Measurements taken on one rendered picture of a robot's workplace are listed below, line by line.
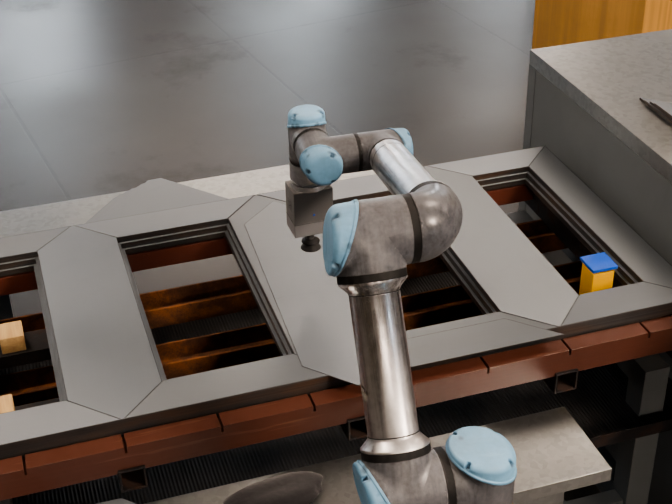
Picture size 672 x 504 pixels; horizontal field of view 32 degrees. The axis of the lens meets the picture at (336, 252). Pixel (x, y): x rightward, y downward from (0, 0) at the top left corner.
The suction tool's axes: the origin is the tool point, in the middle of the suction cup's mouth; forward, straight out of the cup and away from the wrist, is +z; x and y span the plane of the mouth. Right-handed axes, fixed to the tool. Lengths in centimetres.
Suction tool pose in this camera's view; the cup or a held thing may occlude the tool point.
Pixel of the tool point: (310, 247)
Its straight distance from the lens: 249.3
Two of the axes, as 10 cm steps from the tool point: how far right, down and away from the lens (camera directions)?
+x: 3.2, 4.9, -8.1
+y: -9.5, 1.8, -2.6
